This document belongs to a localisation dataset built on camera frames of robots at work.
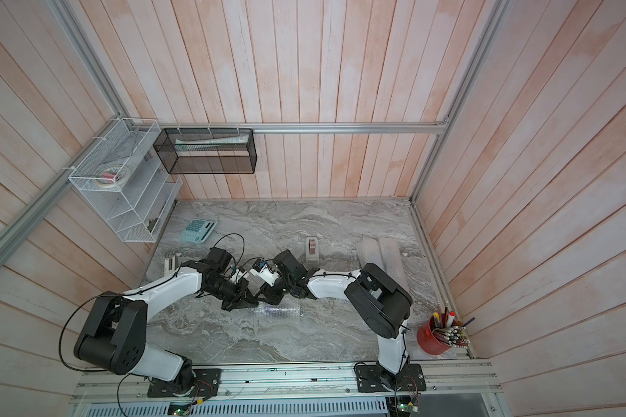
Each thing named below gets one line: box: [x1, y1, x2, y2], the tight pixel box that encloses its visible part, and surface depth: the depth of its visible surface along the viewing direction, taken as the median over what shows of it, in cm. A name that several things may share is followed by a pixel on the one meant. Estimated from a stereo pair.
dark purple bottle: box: [250, 302, 301, 319], surface depth 83 cm
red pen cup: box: [416, 315, 453, 356], surface depth 76 cm
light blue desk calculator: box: [180, 218, 219, 244], surface depth 109 cm
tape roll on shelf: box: [95, 165, 130, 189], surface depth 76 cm
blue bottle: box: [356, 238, 386, 269], surface depth 100 cm
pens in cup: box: [431, 299, 476, 360], surface depth 73 cm
